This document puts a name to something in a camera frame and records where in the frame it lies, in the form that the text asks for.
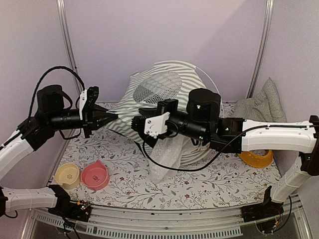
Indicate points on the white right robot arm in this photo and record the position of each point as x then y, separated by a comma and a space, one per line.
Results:
238, 135

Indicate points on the floral table mat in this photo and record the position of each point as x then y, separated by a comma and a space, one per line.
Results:
215, 181

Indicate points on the yellow double pet bowl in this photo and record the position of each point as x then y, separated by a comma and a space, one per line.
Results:
255, 160

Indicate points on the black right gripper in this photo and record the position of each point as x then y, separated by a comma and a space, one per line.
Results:
162, 105

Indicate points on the front aluminium rail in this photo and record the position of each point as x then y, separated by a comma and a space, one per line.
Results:
219, 223

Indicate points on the green checked cushion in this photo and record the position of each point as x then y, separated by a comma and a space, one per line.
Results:
264, 107

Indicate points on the pink pet bowl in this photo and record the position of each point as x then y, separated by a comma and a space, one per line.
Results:
95, 176

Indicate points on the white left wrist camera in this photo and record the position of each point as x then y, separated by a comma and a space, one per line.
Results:
87, 101

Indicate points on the aluminium frame post right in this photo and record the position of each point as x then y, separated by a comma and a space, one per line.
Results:
262, 47

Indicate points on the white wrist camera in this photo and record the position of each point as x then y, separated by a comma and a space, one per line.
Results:
87, 101
156, 126

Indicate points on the cream pet bowl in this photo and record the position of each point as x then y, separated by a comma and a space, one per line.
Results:
67, 176

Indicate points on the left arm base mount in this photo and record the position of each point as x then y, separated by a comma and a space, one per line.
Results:
66, 209

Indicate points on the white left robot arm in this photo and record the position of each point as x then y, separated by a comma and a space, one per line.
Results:
21, 144

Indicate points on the aluminium frame post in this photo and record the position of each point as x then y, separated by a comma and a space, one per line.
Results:
66, 35
262, 47

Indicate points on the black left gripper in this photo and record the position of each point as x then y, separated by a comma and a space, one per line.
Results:
95, 114

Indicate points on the green striped pet tent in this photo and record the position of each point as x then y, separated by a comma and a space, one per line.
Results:
165, 80

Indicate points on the aluminium frame post left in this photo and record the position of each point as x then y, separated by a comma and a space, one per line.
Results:
66, 35

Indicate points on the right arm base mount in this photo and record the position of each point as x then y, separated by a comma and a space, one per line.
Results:
261, 211

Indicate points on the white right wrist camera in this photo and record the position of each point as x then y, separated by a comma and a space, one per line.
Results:
156, 126

